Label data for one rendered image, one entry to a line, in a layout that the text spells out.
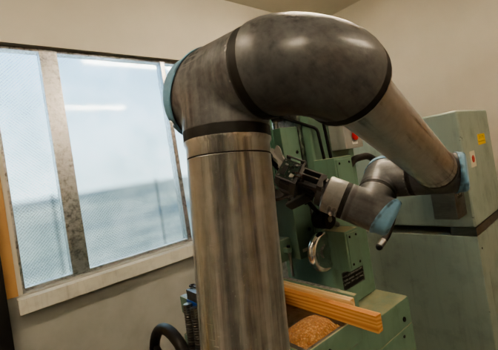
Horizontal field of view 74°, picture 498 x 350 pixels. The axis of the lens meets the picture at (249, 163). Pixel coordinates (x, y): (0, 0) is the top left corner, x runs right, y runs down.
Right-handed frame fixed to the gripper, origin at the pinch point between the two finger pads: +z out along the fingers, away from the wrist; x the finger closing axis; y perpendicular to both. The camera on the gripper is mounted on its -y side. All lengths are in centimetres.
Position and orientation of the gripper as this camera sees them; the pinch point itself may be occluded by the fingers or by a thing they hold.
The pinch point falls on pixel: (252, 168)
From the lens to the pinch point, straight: 89.7
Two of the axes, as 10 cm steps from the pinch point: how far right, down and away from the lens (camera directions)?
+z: -8.8, -3.4, 3.4
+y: -1.0, -5.6, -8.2
